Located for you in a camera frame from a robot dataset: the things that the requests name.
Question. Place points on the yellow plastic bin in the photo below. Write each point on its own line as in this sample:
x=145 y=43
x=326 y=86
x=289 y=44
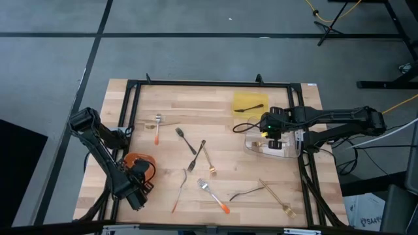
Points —
x=251 y=98

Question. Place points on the black crossbar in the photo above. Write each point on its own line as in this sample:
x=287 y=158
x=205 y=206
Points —
x=65 y=226

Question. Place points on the black desk leg frame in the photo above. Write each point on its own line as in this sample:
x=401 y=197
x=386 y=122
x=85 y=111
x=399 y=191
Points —
x=375 y=85

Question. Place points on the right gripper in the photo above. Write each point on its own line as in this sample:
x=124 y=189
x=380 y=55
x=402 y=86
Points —
x=276 y=125

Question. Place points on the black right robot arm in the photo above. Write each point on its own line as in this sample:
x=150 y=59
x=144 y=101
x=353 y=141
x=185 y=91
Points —
x=343 y=115

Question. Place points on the clear plastic bin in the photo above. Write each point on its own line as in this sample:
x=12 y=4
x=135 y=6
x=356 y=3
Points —
x=254 y=143

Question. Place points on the white sticker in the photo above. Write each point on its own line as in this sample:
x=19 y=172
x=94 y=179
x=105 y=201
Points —
x=311 y=84

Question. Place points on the small grey round object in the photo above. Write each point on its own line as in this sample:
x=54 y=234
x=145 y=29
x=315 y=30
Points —
x=405 y=68

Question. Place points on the gold fork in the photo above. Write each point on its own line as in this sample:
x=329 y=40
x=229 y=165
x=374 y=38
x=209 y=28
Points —
x=259 y=143
x=209 y=160
x=277 y=198

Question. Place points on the black aluminium table frame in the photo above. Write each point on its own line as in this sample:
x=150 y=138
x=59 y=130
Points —
x=212 y=83

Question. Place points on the black panel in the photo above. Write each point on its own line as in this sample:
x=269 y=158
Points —
x=19 y=169

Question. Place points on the dark grey chair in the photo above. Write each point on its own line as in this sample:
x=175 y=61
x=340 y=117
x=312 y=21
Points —
x=398 y=209

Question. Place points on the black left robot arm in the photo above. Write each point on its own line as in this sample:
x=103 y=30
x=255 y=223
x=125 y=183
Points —
x=98 y=143

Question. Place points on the white printed cardboard box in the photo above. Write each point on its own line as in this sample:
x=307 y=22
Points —
x=362 y=212

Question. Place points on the black tripod stand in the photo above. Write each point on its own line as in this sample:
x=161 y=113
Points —
x=327 y=28

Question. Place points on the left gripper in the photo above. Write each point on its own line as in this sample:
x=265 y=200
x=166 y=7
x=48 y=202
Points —
x=140 y=179

